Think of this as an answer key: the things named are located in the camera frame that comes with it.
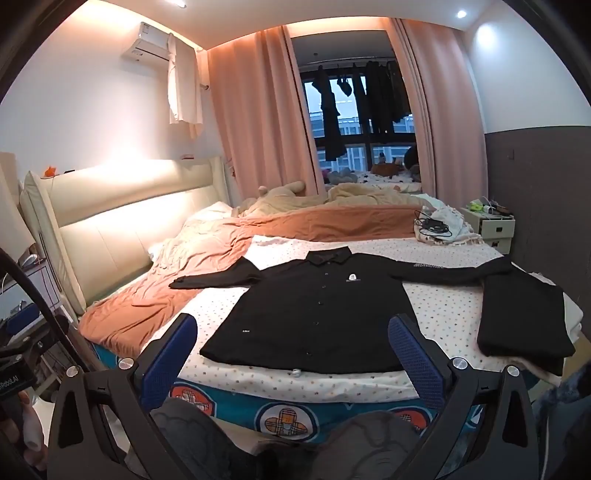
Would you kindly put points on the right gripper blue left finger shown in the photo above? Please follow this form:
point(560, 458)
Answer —
point(161, 361)

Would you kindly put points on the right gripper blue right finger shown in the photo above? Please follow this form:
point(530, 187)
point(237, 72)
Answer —
point(422, 359)

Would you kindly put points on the black button shirt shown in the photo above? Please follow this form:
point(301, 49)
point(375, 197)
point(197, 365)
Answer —
point(327, 313)

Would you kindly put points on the dark hanging clothes at window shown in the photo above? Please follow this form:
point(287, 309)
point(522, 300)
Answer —
point(359, 115)

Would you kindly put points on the orange brown bed sheet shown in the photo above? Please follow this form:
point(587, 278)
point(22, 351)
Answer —
point(125, 321)

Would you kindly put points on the folded black garment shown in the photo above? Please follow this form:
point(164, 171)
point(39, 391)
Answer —
point(524, 317)

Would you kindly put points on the cream padded headboard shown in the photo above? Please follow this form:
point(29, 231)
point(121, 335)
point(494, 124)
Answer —
point(95, 225)

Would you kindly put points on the white bedside nightstand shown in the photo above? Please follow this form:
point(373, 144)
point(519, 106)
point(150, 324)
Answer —
point(497, 231)

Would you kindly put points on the beige crumpled blanket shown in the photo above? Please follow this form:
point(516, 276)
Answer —
point(291, 197)

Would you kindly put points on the pink right curtain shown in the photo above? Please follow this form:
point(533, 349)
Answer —
point(448, 124)

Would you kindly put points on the pink curtain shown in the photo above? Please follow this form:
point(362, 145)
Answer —
point(448, 124)
point(261, 113)

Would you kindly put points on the pink left curtain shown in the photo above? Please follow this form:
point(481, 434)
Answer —
point(261, 113)

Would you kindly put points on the white hanging shirt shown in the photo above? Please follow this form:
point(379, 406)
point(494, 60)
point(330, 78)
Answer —
point(184, 86)

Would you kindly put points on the white cloth pile with cables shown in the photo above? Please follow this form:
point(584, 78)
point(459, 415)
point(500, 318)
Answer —
point(444, 226)

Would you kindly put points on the white wall air conditioner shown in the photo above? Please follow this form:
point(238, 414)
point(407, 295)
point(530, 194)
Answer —
point(147, 44)

